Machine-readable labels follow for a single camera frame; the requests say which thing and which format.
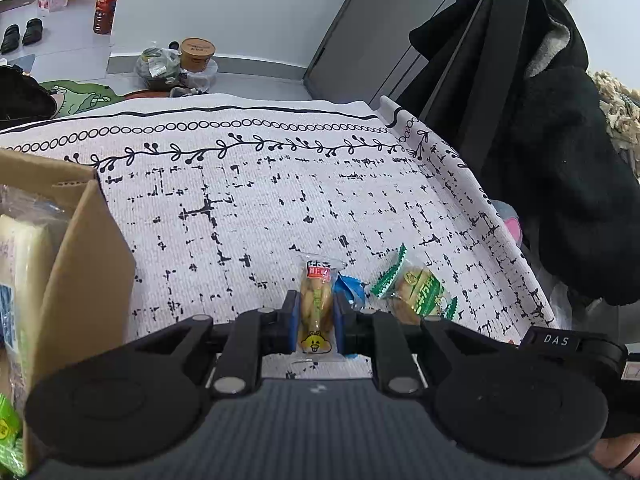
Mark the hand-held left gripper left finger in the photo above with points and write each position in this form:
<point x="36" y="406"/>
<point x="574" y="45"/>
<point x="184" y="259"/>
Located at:
<point x="292" y="325"/>

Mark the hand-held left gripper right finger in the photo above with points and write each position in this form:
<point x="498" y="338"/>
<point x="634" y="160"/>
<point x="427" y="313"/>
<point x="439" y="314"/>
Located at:
<point x="340" y="325"/>

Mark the small yellow snack packet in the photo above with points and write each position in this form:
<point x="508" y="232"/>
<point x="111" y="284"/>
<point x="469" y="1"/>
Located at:
<point x="316" y="305"/>

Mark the blue snack packet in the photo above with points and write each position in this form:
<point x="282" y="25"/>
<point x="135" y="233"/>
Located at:
<point x="352" y="290"/>

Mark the green white cartoon snack packet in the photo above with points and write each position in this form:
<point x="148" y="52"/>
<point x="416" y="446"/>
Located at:
<point x="415" y="290"/>

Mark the brown cardboard box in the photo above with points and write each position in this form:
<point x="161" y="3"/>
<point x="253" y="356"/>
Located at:
<point x="75" y="285"/>

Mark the bright green snack packet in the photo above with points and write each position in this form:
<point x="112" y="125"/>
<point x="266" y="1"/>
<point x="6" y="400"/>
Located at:
<point x="9" y="435"/>

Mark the person's right hand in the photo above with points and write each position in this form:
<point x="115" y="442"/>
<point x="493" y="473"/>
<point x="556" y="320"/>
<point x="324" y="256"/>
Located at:
<point x="617" y="455"/>

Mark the pink grey plush toy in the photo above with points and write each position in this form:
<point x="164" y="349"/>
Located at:
<point x="512" y="225"/>

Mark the white black-patterned tablecloth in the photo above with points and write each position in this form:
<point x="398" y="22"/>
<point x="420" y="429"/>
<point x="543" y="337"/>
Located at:
<point x="250" y="185"/>

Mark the black coat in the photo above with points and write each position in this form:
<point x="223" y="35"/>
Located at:
<point x="560" y="170"/>

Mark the beige fluffy cloth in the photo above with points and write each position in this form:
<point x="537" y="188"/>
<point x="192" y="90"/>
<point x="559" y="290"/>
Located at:
<point x="620" y="105"/>

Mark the black flat panel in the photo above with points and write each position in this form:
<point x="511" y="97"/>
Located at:
<point x="480" y="75"/>

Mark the brown instant noodle cup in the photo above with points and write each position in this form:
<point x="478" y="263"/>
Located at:
<point x="197" y="52"/>

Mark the clear plastic bag with items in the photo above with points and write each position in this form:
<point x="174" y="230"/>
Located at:
<point x="157" y="67"/>

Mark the dark grey cabinet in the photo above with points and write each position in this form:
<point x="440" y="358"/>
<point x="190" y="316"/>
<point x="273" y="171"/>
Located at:
<point x="360" y="25"/>

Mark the green cartoon floor mat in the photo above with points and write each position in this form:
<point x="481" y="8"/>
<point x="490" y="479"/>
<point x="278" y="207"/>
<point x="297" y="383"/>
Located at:
<point x="80" y="96"/>

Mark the black bag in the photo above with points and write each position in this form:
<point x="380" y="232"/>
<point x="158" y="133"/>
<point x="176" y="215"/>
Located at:
<point x="20" y="100"/>

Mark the red drink bottle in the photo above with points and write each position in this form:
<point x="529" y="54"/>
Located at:
<point x="105" y="7"/>

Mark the black slipper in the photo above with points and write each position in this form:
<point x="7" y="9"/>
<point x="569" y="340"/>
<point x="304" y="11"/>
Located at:
<point x="10" y="37"/>
<point x="32" y="31"/>

